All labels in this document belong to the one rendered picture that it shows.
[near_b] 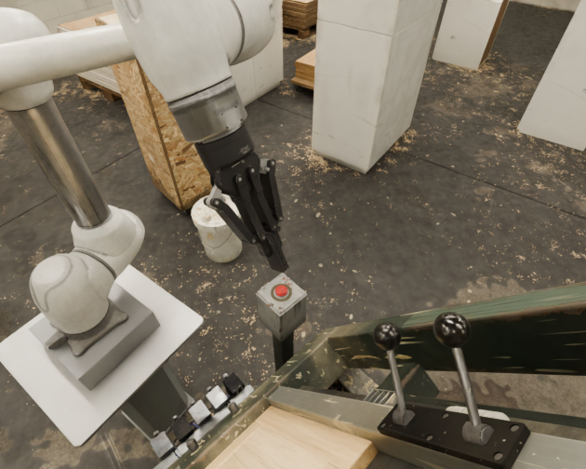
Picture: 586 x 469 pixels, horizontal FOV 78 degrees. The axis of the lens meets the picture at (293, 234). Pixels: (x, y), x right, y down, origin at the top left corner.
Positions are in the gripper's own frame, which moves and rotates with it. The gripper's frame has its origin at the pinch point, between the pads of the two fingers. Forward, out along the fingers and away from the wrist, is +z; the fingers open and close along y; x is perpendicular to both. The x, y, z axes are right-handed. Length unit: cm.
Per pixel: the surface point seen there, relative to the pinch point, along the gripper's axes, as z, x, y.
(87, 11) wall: -131, 526, 219
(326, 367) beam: 55, 19, 12
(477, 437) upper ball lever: 9.9, -33.4, -8.2
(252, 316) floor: 104, 119, 43
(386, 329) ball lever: 8.6, -19.3, -0.9
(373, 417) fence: 22.9, -16.8, -6.4
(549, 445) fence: 8.6, -38.9, -6.5
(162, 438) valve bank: 54, 47, -29
